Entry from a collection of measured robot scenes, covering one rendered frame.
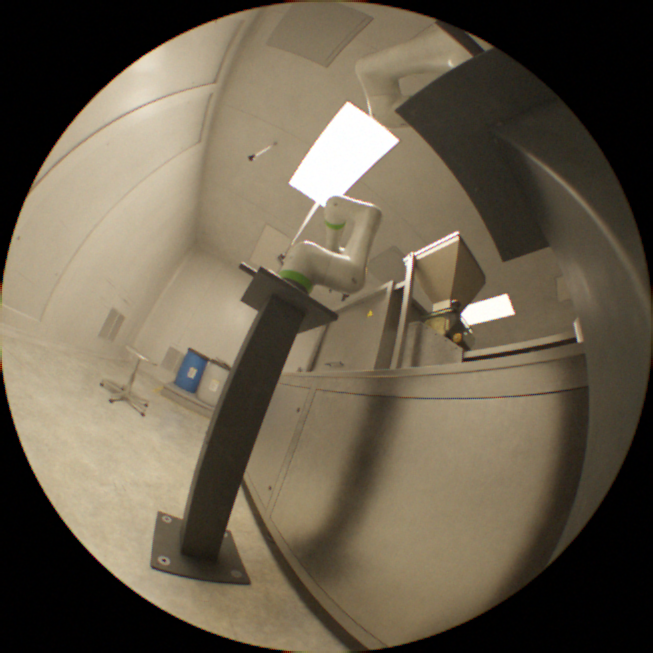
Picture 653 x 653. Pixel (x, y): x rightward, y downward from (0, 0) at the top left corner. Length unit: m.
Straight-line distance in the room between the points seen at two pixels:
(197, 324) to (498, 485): 4.07
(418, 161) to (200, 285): 3.93
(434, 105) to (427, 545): 0.60
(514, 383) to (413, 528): 0.31
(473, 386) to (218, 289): 4.14
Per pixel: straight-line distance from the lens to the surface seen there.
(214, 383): 2.97
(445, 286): 1.00
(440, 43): 0.49
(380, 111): 0.75
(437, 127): 0.26
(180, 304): 4.17
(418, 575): 0.48
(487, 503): 0.39
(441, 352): 0.79
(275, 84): 2.36
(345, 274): 0.68
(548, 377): 0.39
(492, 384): 0.41
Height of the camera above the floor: 0.64
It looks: 23 degrees up
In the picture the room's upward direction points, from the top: 20 degrees clockwise
